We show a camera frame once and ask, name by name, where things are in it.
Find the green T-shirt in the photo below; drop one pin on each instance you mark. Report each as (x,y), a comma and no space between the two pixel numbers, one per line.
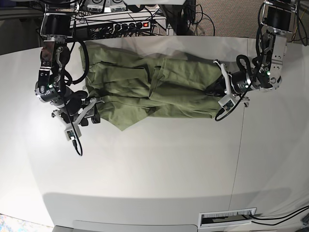
(134,87)

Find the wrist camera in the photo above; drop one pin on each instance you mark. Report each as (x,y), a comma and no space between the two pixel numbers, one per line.
(71,134)
(227,102)

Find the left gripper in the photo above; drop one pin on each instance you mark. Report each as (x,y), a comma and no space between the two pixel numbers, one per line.
(234,84)

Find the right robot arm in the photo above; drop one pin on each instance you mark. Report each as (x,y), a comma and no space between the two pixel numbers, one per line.
(58,28)

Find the black power strip red switch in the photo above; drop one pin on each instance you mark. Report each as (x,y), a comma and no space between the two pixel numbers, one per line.
(132,26)

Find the table cable grommet slot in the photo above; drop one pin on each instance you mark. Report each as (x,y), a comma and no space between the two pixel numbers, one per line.
(225,218)

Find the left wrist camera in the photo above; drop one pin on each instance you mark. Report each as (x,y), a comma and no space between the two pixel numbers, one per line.
(227,102)

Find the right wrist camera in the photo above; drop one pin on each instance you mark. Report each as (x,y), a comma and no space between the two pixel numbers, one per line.
(71,134)

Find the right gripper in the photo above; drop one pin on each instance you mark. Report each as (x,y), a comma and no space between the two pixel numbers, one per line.
(76,109)

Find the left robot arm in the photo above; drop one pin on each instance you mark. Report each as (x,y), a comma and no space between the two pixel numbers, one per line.
(263,72)

